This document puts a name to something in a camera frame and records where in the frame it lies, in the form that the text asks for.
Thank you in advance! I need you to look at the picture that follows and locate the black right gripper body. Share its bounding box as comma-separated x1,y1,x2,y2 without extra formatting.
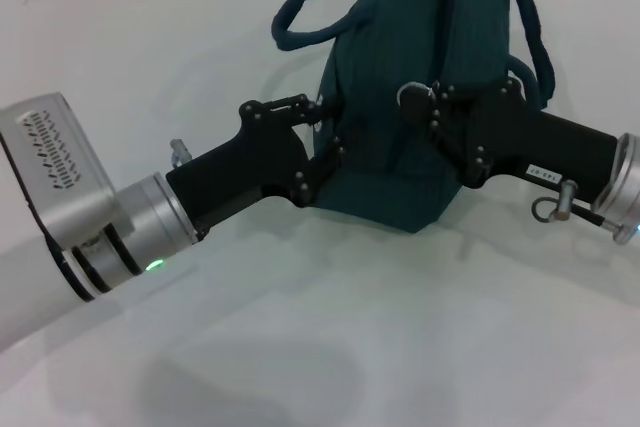
458,74,620,207

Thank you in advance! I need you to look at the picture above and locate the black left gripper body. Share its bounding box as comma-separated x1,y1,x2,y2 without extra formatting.
164,98,322,241

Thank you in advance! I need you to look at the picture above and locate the dark teal fabric bag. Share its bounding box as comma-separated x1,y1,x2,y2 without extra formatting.
272,0,557,236

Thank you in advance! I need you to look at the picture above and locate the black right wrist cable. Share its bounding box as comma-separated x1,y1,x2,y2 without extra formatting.
530,195,609,229

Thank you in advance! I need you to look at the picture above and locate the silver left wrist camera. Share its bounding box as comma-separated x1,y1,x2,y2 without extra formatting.
0,91,120,251

